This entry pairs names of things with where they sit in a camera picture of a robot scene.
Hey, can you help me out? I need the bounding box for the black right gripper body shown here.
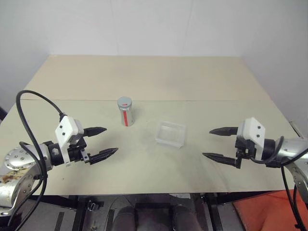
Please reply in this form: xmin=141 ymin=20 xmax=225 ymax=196
xmin=234 ymin=135 xmax=257 ymax=160

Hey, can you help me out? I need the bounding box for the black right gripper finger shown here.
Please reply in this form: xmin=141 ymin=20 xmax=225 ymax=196
xmin=202 ymin=152 xmax=242 ymax=168
xmin=209 ymin=127 xmax=239 ymax=137

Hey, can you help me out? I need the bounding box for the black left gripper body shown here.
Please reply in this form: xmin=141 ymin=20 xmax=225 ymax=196
xmin=67 ymin=136 xmax=91 ymax=166

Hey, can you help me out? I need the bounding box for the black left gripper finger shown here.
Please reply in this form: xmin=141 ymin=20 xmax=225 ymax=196
xmin=88 ymin=147 xmax=119 ymax=166
xmin=83 ymin=126 xmax=107 ymax=139

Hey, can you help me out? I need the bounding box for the silver can with red stripe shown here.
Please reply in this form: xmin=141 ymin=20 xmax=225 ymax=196
xmin=118 ymin=107 xmax=135 ymax=127

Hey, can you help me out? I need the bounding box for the grey bottle cap red mark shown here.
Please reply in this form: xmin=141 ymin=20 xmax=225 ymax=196
xmin=116 ymin=96 xmax=133 ymax=112

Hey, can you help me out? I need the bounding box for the clear plastic tray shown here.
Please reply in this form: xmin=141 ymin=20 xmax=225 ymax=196
xmin=155 ymin=121 xmax=187 ymax=150

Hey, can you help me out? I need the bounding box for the black clamp buckle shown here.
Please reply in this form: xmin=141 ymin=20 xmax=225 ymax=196
xmin=87 ymin=201 xmax=104 ymax=213

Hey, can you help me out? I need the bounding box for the orange cushion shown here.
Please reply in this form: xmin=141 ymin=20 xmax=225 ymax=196
xmin=232 ymin=189 xmax=308 ymax=231

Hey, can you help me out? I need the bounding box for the dark rounded shape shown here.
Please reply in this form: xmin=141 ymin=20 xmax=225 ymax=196
xmin=171 ymin=205 xmax=202 ymax=231
xmin=115 ymin=206 xmax=136 ymax=231

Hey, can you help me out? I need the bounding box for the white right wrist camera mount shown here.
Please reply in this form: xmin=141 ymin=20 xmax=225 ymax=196
xmin=237 ymin=117 xmax=266 ymax=161

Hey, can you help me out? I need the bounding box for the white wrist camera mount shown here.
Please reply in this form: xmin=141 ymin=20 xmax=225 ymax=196
xmin=54 ymin=116 xmax=85 ymax=167
xmin=237 ymin=117 xmax=266 ymax=161

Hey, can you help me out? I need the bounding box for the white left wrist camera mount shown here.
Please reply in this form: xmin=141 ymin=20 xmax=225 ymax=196
xmin=54 ymin=116 xmax=85 ymax=167

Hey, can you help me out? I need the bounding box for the black table frame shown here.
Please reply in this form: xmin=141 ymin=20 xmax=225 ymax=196
xmin=30 ymin=191 xmax=277 ymax=231

